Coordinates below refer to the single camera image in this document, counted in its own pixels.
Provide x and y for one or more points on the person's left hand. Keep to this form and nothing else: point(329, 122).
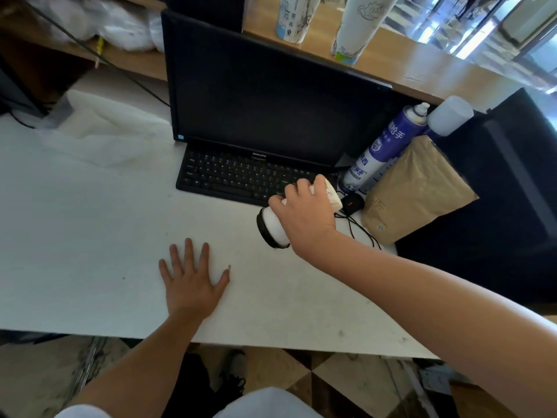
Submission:
point(191, 291)

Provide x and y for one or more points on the person's right hand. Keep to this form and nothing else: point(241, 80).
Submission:
point(307, 221)

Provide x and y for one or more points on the person's right thumb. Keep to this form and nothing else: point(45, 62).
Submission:
point(276, 203)

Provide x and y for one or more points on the person's left little finger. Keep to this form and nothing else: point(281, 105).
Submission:
point(165, 273)

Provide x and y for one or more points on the person's left thumb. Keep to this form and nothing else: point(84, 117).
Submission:
point(222, 276)

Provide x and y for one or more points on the person's left middle finger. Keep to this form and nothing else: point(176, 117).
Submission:
point(189, 256)

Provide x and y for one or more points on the person's left forearm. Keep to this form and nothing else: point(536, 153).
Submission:
point(143, 356)

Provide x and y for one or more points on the person's right forearm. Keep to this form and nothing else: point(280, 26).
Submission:
point(435, 313)

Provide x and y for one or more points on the black keyboard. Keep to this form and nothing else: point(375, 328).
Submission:
point(230, 176)

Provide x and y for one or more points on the black computer mouse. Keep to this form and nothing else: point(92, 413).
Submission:
point(352, 203)

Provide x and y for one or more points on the black computer monitor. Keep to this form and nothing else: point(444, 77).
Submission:
point(269, 91)

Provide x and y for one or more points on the blue and white spray can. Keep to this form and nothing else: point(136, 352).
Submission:
point(378, 147)

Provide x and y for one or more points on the black trousers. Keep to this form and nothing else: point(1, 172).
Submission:
point(187, 387)

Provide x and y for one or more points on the white shirt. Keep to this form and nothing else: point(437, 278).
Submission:
point(265, 404)

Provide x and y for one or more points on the brown paper bag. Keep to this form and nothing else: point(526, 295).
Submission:
point(413, 191)

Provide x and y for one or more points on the white patterned paper tube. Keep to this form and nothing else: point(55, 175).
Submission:
point(296, 17)
point(359, 26)

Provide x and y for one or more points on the wooden counter shelf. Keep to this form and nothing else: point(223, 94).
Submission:
point(417, 69)

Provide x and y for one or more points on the white plastic bottle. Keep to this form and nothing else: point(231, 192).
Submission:
point(450, 115)

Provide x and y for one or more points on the black box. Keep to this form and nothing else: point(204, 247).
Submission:
point(204, 10)

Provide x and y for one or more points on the black office chair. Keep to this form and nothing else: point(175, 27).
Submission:
point(500, 204)

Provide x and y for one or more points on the yellow tag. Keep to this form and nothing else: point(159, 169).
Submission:
point(100, 50)

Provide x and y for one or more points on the white plastic bags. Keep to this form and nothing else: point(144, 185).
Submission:
point(113, 21)

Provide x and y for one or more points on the metal table frame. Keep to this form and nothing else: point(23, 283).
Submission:
point(89, 365)

